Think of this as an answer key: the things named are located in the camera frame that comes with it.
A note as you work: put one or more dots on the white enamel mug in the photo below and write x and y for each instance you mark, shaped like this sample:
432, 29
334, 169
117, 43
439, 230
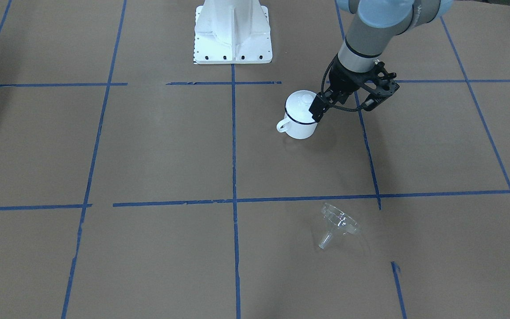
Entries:
294, 129

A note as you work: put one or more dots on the working arm black camera mount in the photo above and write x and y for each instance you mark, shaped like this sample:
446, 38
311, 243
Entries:
379, 83

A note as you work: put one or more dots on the working arm black gripper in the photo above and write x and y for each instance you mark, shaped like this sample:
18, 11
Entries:
342, 82

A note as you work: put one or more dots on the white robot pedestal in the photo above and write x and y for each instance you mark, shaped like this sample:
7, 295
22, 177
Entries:
232, 31

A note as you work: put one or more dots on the working silver UR robot arm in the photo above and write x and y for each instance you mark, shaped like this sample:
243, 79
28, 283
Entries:
374, 24

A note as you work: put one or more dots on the white mug lid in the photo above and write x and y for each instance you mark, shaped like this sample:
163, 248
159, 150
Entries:
297, 106

